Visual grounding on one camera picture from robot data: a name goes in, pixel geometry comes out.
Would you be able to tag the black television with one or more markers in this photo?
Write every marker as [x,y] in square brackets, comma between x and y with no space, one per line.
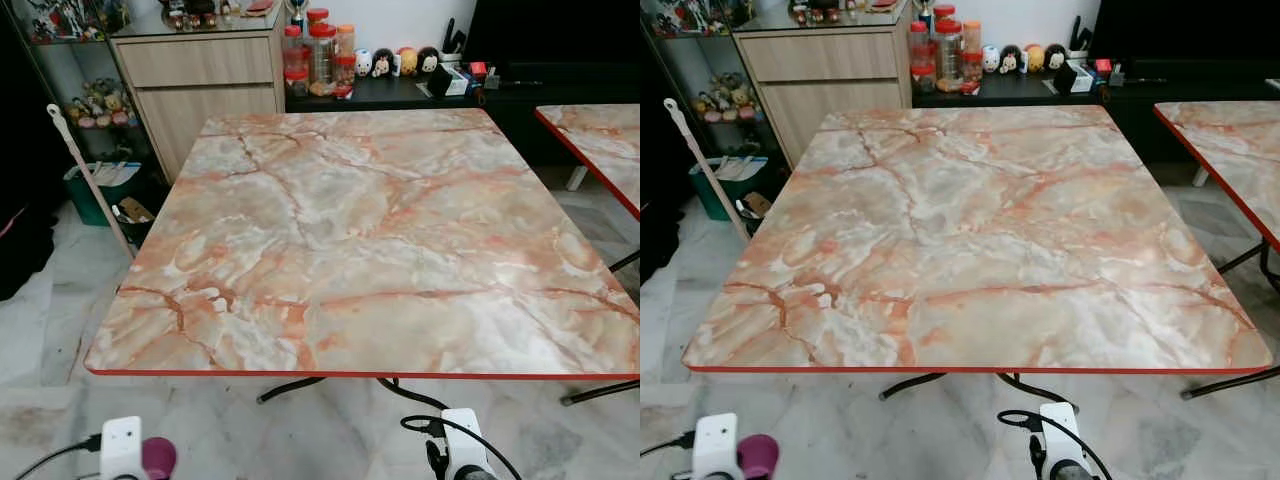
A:
[1190,35]
[550,35]

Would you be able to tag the black cloth bag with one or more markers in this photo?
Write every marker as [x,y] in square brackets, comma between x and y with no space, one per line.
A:
[657,240]
[25,250]

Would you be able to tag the tall red lid jar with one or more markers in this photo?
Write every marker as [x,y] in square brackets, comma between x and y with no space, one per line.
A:
[944,11]
[318,15]

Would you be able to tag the slim red lid jar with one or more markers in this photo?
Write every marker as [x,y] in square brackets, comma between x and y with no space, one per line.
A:
[293,60]
[919,55]

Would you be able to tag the yellow plush toy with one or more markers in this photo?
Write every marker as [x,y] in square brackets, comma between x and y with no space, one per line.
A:
[1034,58]
[407,62]

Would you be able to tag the small black bin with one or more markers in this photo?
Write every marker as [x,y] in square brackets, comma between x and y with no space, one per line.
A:
[755,222]
[135,228]

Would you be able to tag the white and black box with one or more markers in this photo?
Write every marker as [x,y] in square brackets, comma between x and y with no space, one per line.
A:
[1074,76]
[448,80]

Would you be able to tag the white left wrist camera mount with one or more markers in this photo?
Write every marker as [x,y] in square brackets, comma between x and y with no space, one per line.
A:
[716,445]
[122,445]

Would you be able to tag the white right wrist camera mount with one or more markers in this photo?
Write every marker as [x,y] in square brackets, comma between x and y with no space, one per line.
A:
[1060,430]
[465,435]

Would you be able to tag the maroon cup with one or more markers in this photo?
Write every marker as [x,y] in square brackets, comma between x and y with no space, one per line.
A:
[158,458]
[758,458]

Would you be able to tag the glass display shelf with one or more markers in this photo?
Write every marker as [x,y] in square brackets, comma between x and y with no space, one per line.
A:
[70,60]
[690,60]

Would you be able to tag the large marble pattern table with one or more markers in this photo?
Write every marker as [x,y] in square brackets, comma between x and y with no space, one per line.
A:
[360,250]
[970,250]

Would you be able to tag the black plush toy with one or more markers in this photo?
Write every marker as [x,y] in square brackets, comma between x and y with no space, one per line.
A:
[1056,57]
[383,63]
[1010,60]
[429,60]

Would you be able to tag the small red lid jar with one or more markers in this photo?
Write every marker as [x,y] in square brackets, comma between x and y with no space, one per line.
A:
[345,76]
[971,72]

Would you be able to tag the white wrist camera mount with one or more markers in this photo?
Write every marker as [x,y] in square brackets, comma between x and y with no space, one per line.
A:
[716,445]
[465,435]
[122,445]
[1060,430]

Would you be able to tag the light wooden drawer cabinet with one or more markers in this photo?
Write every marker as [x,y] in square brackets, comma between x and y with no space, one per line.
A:
[840,95]
[200,100]

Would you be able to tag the green storage bin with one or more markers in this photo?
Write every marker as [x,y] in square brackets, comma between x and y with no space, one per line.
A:
[88,200]
[712,195]

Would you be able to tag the large red lid jar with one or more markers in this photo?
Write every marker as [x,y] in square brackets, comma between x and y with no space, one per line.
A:
[948,55]
[322,60]

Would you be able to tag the white plush toy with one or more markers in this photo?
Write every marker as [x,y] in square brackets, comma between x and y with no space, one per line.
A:
[363,64]
[990,60]

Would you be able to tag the orange lid jar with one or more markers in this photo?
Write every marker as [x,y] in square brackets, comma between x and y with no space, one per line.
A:
[972,37]
[346,42]

